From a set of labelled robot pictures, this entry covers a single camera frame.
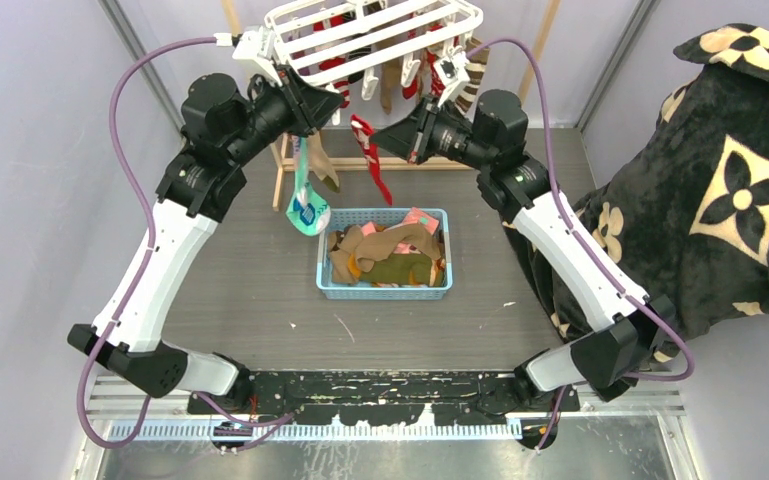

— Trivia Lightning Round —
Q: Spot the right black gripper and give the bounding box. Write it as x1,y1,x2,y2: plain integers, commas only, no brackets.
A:
369,95,493,172

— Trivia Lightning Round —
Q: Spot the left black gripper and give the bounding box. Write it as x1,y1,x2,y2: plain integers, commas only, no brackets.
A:
227,65,344,168

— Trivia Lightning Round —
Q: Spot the white plastic sock hanger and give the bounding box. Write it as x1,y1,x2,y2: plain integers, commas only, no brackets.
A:
262,1,484,87

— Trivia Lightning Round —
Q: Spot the red white patterned sock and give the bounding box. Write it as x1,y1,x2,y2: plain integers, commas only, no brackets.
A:
350,114,393,206

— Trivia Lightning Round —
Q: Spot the white hanger clip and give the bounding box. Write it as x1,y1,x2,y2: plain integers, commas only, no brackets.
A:
361,67,380,101

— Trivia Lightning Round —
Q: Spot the mint green blue sock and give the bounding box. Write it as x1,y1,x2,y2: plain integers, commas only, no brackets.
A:
285,136,331,237

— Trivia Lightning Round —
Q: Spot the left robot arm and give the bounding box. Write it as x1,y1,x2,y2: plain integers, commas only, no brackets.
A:
67,66,343,413

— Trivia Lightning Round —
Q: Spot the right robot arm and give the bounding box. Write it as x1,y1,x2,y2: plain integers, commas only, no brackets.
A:
370,89,675,411

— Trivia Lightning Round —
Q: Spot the red santa christmas sock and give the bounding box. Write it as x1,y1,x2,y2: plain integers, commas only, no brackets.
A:
401,43,444,101

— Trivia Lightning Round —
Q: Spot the wooden hanging rack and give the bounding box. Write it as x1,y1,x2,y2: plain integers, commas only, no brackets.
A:
210,1,525,211

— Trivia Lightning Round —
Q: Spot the brown green striped sock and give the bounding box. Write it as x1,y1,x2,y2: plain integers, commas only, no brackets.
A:
306,131,340,193

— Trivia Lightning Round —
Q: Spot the brown white striped sock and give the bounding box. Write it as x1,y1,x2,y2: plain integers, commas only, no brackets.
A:
455,47,490,115

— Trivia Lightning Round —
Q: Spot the pink ribbed sock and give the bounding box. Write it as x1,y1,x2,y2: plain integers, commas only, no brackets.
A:
361,207,440,254

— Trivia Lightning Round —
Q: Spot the light blue plastic basket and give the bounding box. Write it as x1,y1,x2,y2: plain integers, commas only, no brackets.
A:
314,207,454,301

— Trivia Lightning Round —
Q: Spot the olive green sock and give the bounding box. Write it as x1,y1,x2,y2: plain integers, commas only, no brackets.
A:
359,254,445,287

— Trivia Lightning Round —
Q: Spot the tan brown sock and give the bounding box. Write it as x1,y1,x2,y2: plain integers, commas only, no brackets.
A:
327,224,444,285

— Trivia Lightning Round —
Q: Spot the black floral blanket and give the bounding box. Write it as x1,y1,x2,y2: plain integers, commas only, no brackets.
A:
509,23,769,386

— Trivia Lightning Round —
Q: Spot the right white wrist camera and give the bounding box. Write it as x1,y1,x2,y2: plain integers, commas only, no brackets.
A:
433,47,470,108

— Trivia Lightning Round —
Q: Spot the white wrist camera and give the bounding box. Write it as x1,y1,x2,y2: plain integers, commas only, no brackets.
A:
433,47,470,108
232,26,281,86

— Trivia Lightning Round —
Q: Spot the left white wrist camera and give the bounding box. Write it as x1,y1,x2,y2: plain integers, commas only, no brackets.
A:
232,26,281,86

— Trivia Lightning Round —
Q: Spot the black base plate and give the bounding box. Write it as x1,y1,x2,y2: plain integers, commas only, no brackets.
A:
187,370,580,427

